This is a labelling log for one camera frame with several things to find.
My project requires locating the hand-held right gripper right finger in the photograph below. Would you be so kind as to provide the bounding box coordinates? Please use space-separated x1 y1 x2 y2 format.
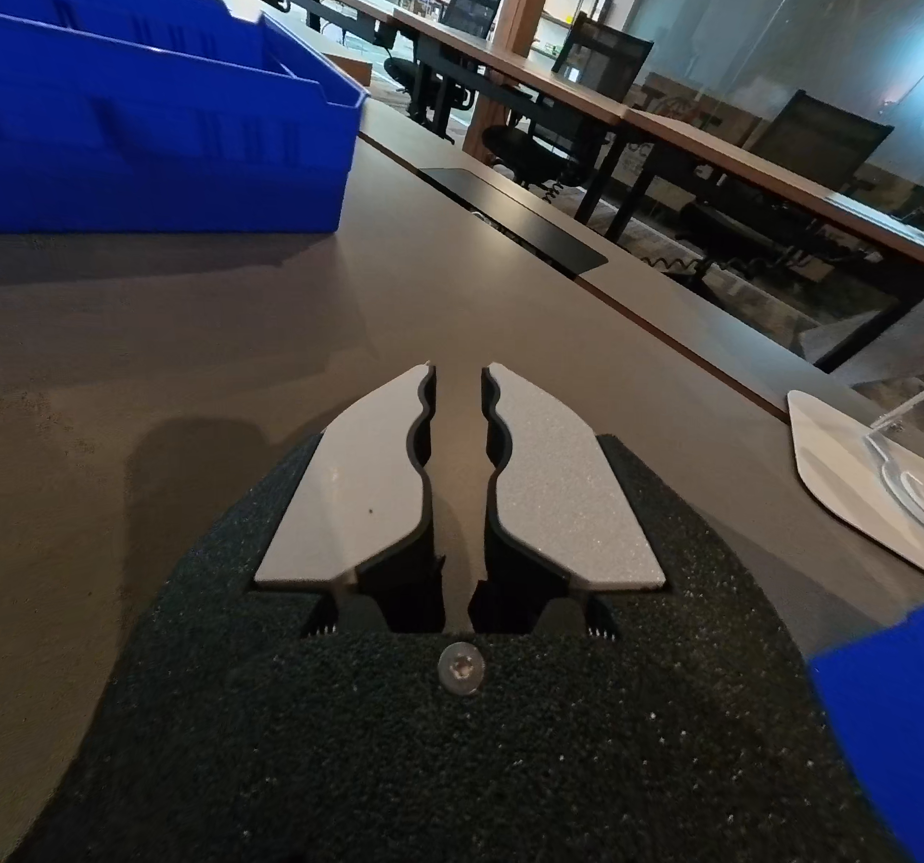
481 362 667 589

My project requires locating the black office chair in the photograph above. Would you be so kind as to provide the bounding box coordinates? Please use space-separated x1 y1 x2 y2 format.
383 0 506 124
677 89 896 294
482 11 655 189

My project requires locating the blue plastic bin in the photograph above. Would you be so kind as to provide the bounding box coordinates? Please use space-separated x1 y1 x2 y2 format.
807 606 924 863
0 0 371 236

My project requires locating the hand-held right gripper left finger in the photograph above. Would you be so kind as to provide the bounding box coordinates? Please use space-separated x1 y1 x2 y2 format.
253 363 436 591

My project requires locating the wooden framed acrylic sign stand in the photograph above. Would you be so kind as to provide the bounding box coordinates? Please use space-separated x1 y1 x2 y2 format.
787 388 924 569

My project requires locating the black cable hatch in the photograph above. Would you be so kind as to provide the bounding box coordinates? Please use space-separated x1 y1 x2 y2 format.
419 166 609 278

